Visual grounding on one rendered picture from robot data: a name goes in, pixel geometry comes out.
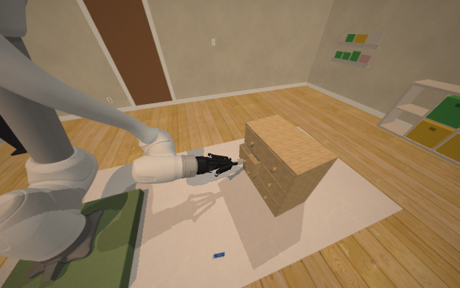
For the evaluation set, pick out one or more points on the small wooden chest of drawers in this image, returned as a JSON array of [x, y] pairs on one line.
[[304, 156]]

